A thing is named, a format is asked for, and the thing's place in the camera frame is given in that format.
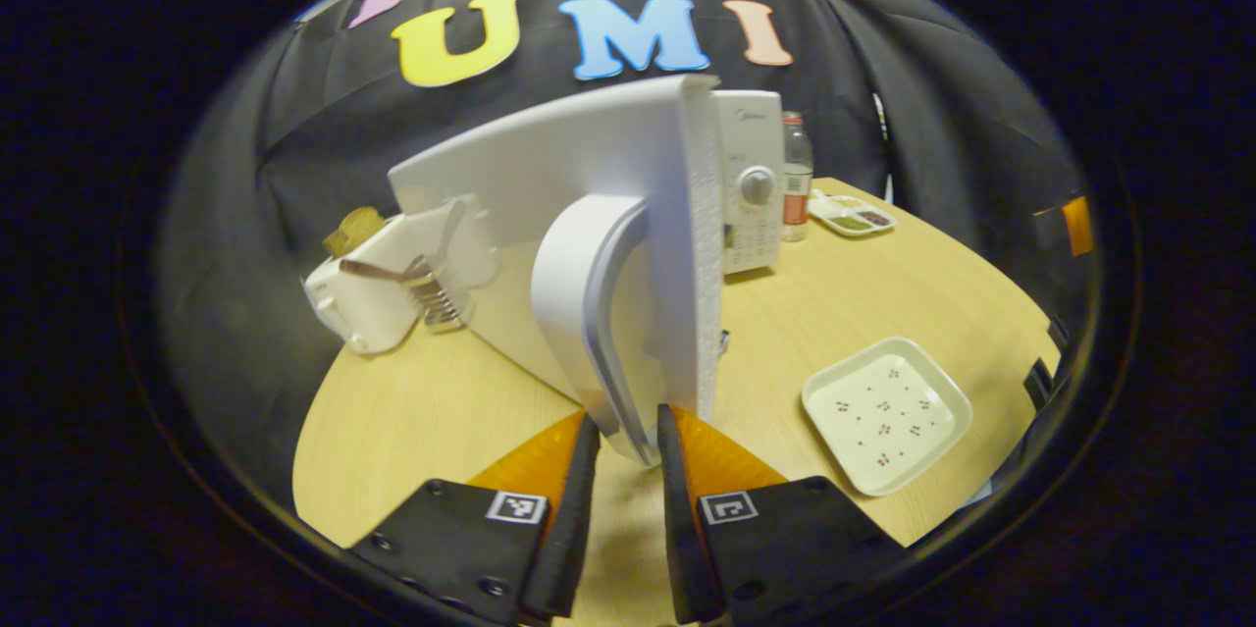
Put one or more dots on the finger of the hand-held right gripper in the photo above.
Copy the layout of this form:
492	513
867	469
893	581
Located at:
1077	227

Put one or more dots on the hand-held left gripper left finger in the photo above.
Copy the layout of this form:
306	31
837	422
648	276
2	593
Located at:
574	519

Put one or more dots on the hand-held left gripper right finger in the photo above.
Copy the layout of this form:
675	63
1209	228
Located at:
677	529

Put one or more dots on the white microwave oven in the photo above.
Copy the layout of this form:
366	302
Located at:
589	166

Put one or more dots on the black backdrop cloth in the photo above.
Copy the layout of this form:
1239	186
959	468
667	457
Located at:
932	68

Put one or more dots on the white divided dish of beans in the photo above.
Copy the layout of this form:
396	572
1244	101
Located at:
852	215

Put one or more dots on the cream square plate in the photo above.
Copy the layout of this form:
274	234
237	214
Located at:
883	411

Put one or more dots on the clear bottle with red label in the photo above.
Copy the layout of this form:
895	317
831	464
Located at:
797	176

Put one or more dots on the white toaster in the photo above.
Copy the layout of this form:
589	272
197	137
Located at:
368	303

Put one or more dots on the brown wooden spoon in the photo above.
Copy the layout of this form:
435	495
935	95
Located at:
378	269

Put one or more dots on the brown toast slice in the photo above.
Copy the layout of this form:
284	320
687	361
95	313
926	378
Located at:
353	230

